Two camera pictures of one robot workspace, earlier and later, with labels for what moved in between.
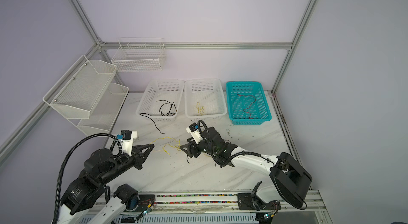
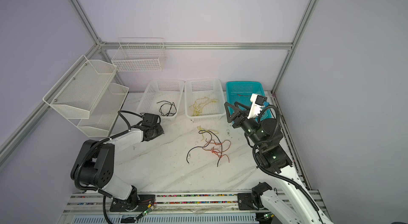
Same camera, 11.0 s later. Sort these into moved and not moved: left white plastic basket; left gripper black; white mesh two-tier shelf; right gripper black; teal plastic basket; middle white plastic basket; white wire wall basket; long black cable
Moved: left gripper black; right gripper black
Not moved: teal plastic basket; left white plastic basket; middle white plastic basket; white wire wall basket; long black cable; white mesh two-tier shelf
